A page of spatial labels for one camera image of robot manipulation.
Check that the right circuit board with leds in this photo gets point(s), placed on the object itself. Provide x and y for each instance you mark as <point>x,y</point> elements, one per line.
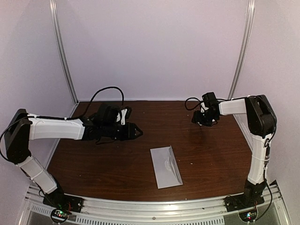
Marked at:
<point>248,216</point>

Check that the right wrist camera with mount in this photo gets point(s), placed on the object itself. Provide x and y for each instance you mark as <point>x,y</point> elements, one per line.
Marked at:
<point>203,108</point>

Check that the right aluminium frame post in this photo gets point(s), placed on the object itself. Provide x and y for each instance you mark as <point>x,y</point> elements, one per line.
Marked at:
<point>249,20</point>

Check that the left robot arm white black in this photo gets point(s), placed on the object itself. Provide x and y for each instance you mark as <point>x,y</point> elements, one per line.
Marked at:
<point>109,122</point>

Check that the left circuit board with leds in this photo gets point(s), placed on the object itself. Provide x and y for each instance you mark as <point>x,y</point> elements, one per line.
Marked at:
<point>59,216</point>

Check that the circuit board with leds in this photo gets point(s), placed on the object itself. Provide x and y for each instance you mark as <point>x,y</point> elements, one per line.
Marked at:
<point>59,216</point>
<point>248,216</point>

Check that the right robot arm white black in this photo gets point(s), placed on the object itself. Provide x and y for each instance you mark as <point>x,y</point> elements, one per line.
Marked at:
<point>262,124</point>

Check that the left aluminium frame post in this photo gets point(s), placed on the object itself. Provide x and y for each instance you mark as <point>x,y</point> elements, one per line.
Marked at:
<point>61,50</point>

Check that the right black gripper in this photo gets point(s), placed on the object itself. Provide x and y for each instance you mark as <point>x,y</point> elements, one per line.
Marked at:
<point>197,118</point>

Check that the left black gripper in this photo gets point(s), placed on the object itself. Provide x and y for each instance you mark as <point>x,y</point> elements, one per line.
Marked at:
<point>129,134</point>

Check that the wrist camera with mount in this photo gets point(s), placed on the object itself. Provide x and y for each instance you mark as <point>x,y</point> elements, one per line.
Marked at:
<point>203,108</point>
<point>123,115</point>

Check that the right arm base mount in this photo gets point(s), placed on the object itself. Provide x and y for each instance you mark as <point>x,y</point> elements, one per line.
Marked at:
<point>239,202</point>

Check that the front aluminium rail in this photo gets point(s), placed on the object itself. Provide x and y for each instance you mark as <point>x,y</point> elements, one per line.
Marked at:
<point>207,211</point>

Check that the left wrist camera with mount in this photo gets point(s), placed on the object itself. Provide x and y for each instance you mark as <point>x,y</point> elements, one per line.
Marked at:
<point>123,115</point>

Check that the white envelope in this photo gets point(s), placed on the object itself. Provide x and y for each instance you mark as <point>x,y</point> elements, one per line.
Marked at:
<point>166,170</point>

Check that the aluminium frame post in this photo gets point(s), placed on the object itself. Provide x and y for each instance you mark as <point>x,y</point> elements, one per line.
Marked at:
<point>61,50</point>
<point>249,20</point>

